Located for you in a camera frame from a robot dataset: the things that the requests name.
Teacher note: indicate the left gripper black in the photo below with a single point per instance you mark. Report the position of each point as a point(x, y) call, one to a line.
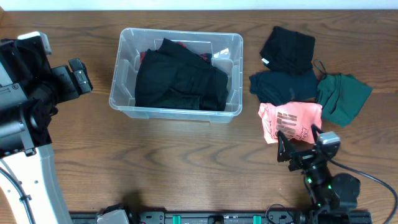
point(66, 92)

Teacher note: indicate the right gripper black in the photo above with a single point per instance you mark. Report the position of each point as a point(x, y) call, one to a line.
point(304, 158)

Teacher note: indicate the pink printed t-shirt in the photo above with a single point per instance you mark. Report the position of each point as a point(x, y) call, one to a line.
point(294, 119)

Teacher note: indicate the dark teal garment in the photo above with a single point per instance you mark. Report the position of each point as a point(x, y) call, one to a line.
point(279, 88)

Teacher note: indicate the green garment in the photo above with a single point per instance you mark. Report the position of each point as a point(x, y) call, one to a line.
point(342, 98)

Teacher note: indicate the clear plastic storage bin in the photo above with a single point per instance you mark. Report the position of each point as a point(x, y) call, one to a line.
point(226, 51)

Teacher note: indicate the large black garment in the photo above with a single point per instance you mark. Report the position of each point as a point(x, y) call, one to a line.
point(174, 77)

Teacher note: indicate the red navy plaid shirt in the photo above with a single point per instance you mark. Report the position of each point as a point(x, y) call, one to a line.
point(206, 57)

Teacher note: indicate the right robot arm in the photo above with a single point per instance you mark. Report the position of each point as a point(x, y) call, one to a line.
point(333, 192)

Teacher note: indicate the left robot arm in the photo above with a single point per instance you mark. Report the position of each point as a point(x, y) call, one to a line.
point(30, 92)

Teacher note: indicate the small black folded garment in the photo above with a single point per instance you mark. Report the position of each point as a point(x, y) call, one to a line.
point(288, 51)

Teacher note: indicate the black mounting rail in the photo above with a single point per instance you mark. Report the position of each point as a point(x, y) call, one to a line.
point(274, 214)

